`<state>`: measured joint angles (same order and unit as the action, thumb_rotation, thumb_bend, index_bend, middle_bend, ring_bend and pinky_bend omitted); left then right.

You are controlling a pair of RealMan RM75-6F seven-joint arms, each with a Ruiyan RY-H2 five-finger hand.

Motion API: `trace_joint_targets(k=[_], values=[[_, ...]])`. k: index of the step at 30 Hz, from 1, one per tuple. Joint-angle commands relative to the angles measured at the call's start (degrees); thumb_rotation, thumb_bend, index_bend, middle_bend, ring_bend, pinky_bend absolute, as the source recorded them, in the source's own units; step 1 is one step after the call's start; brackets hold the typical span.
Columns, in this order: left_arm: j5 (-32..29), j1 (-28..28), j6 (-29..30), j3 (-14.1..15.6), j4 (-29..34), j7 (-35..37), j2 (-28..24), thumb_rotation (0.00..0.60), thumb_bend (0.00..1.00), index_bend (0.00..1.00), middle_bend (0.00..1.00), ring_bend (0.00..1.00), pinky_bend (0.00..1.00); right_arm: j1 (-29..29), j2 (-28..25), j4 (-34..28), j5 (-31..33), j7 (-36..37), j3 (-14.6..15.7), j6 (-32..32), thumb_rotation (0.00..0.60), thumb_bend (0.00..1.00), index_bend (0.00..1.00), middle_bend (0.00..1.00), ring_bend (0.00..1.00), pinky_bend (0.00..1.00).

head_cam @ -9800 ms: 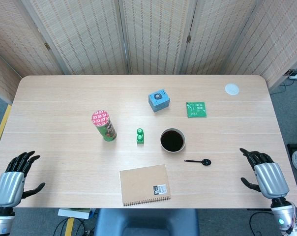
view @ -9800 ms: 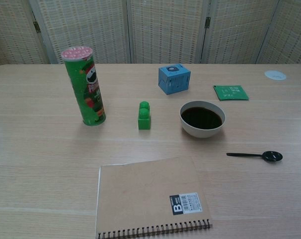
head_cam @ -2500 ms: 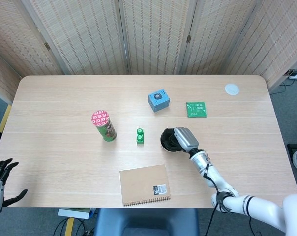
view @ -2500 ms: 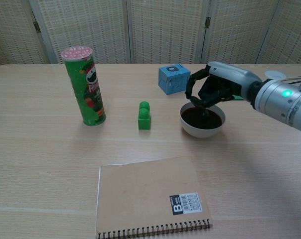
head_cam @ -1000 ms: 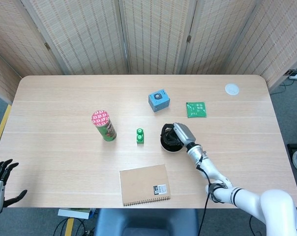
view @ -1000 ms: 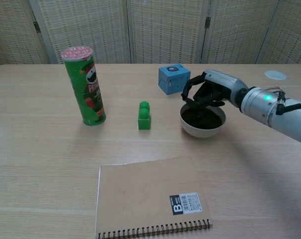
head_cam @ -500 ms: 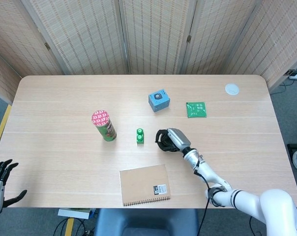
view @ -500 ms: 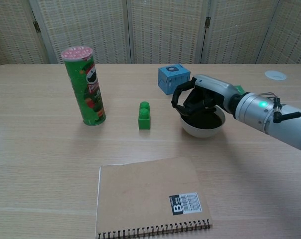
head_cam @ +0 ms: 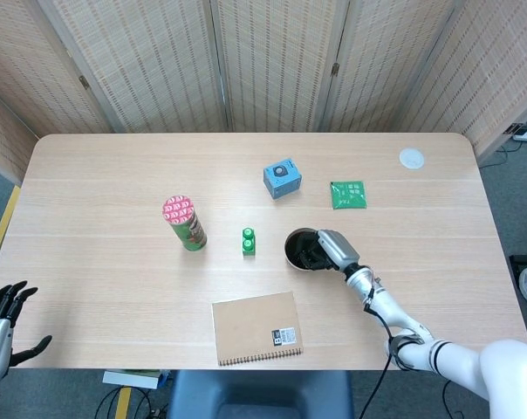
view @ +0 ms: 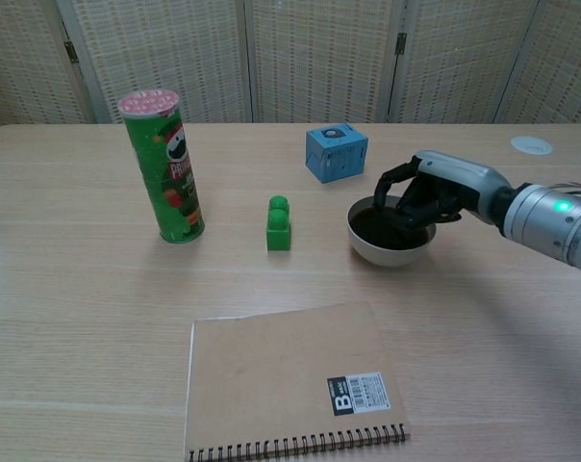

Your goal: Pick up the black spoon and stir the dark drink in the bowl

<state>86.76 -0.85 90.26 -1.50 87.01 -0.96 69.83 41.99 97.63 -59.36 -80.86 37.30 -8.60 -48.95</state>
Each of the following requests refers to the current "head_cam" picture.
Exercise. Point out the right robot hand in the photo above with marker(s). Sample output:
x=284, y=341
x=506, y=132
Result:
x=335, y=246

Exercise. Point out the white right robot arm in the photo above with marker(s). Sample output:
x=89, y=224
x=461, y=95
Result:
x=420, y=336

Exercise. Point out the green sachet packet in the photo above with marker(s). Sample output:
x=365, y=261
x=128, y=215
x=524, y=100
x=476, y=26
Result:
x=349, y=194

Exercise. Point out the blue cardboard box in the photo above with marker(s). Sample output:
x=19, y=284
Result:
x=282, y=180

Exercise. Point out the green toy building block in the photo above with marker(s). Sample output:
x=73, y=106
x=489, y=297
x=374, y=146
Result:
x=248, y=242

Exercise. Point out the brown spiral notebook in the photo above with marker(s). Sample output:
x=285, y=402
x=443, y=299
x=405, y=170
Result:
x=257, y=327

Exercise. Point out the white round table grommet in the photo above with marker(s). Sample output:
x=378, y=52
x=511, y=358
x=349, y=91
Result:
x=411, y=158

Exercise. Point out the green Pringles chips can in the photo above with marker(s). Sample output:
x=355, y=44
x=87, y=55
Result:
x=186, y=222

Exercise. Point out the blue-grey chair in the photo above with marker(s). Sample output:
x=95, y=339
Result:
x=259, y=395

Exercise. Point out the brass screen hinge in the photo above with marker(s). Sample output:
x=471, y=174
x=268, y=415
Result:
x=84, y=81
x=335, y=69

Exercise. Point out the woven folding screen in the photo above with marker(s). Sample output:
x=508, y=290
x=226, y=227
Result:
x=268, y=61

